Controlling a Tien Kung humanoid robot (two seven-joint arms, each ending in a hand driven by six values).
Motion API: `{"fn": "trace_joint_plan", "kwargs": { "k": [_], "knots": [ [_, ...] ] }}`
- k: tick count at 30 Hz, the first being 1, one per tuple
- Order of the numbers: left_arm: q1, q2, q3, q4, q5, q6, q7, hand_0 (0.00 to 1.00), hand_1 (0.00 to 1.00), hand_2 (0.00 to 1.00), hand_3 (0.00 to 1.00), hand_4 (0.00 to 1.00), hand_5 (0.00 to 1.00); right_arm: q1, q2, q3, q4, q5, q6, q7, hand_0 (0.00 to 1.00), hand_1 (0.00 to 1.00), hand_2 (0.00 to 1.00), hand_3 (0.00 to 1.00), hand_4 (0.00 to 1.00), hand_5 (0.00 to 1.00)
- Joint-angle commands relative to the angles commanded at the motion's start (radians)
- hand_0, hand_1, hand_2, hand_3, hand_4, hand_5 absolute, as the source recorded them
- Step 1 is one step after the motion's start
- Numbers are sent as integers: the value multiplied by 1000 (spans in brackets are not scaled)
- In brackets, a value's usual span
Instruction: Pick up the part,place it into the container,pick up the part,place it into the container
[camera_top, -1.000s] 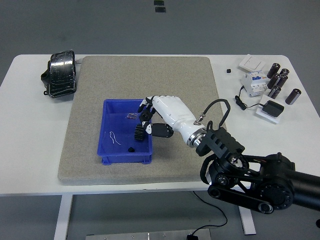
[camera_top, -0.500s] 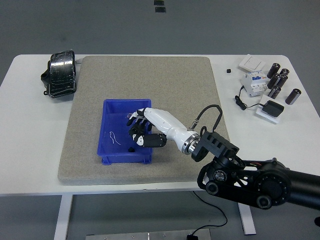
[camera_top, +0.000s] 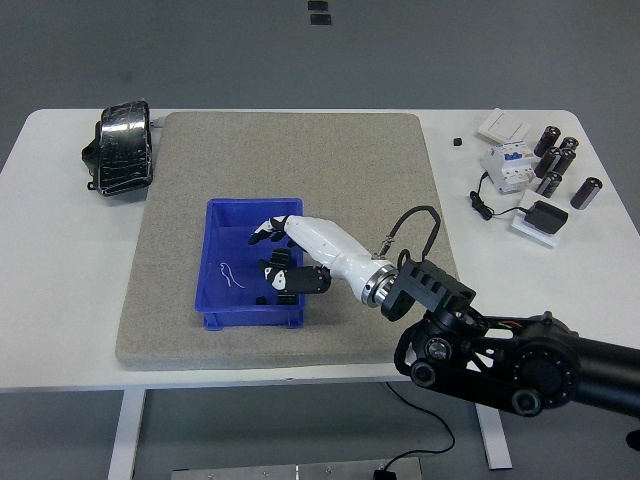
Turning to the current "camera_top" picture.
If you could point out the white circuit breaker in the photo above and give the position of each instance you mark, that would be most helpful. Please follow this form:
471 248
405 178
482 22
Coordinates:
505 167

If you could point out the grey-brown mat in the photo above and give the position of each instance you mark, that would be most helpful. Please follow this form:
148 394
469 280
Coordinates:
300 160

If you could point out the black floor plug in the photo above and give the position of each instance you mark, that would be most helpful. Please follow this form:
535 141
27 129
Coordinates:
384 474

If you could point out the black tape-wrapped bundle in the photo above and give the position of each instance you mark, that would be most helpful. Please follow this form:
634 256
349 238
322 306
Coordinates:
125 150

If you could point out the white table leg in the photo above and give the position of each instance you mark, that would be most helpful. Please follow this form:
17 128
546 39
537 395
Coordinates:
125 430
495 437

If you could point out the black cylindrical capacitor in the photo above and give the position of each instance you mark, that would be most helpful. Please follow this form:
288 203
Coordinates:
570 142
566 160
546 161
586 192
549 183
547 140

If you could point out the small black cube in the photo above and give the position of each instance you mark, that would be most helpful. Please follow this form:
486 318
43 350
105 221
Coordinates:
457 141

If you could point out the blue plastic box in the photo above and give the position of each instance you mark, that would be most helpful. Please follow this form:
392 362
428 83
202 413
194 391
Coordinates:
230 295

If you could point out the black power adapter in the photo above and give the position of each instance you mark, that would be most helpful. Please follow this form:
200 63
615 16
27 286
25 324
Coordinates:
547 216

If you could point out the white wall switch plate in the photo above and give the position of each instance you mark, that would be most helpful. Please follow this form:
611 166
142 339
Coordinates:
502 125

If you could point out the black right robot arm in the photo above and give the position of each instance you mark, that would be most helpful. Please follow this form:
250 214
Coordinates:
540 370

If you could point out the grey metal base plate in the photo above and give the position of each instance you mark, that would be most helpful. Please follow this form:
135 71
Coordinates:
250 472

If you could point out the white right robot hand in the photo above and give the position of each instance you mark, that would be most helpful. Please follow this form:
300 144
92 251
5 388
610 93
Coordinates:
330 245

